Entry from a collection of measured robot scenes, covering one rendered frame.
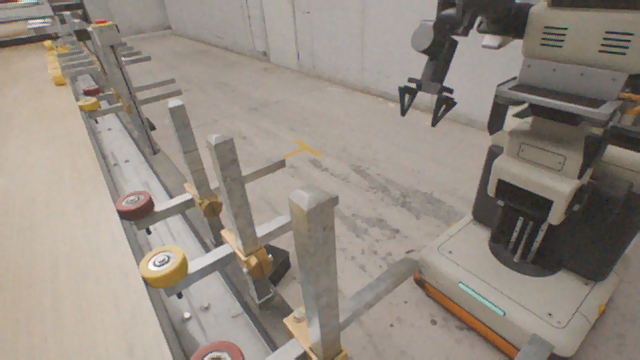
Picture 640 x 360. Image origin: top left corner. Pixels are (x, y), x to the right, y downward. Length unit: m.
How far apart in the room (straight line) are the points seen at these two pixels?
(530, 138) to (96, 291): 1.10
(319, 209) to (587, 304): 1.32
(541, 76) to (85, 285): 1.11
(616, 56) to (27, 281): 1.28
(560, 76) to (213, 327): 1.05
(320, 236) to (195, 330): 0.61
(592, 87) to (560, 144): 0.18
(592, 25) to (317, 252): 0.83
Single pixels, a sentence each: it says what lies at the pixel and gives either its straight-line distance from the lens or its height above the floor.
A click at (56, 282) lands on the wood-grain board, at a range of 0.75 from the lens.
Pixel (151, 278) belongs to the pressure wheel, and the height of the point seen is 0.90.
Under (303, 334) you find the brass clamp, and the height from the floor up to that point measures 0.83.
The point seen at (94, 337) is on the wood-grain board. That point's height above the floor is 0.90.
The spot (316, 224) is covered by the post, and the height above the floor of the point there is 1.11.
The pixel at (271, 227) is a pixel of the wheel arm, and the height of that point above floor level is 0.86.
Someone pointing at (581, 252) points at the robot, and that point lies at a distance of 1.53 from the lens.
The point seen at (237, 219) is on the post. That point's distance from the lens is 0.60.
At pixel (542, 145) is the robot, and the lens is 1.09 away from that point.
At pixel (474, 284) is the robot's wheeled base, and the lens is 1.43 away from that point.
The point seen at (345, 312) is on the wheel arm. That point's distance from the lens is 0.61.
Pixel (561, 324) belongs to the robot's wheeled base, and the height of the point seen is 0.28.
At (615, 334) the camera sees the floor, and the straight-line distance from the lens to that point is 1.90.
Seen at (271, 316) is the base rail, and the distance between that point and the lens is 0.77.
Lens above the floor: 1.33
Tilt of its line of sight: 35 degrees down
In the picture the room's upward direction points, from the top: 5 degrees counter-clockwise
